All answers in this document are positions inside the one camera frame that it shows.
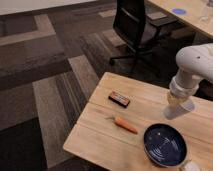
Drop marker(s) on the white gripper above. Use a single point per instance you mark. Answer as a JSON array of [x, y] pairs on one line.
[[182, 85]]

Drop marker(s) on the white ceramic cup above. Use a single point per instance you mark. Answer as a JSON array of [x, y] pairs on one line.
[[174, 110]]

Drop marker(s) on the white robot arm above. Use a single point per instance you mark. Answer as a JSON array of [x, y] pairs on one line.
[[195, 63]]

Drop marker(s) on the dark blue ceramic bowl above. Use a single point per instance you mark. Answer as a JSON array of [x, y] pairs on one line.
[[164, 145]]

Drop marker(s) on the black snack bar packet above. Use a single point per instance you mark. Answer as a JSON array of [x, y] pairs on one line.
[[119, 99]]

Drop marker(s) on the black office chair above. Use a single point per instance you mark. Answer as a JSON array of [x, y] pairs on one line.
[[130, 25]]

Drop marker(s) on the orange carrot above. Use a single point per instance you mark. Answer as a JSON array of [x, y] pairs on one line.
[[123, 123]]

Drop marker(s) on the white object at edge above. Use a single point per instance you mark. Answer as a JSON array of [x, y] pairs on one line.
[[191, 166]]

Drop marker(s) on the clear glass on desk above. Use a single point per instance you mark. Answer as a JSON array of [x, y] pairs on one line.
[[207, 14]]

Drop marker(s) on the blue round disc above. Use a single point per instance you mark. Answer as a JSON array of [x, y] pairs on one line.
[[179, 11]]

